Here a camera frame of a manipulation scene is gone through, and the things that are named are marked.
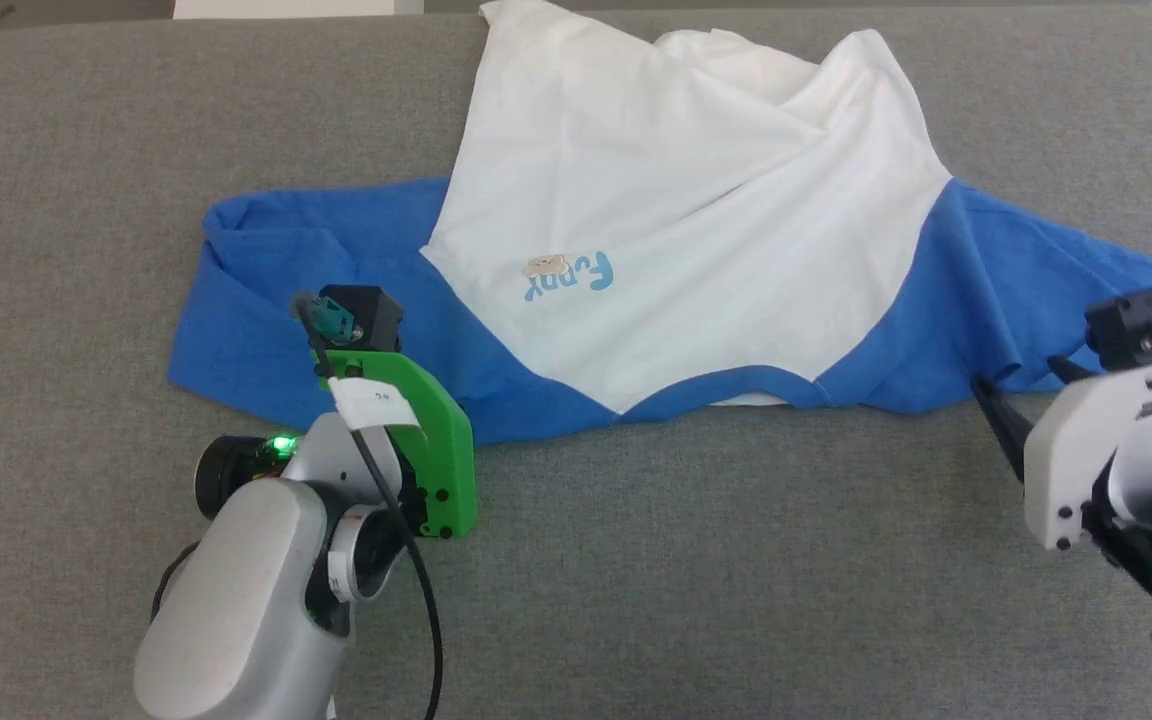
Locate white cable label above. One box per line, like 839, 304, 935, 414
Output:
328, 377, 416, 434

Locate blue and white t-shirt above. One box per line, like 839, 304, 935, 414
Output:
167, 0, 1152, 447

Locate white rectangular pillar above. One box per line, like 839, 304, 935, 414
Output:
172, 0, 426, 20

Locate grey fabric padded surface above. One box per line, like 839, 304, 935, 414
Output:
0, 8, 1152, 720

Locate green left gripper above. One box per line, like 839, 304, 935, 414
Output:
311, 345, 479, 542

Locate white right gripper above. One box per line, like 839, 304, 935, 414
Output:
970, 350, 1152, 552

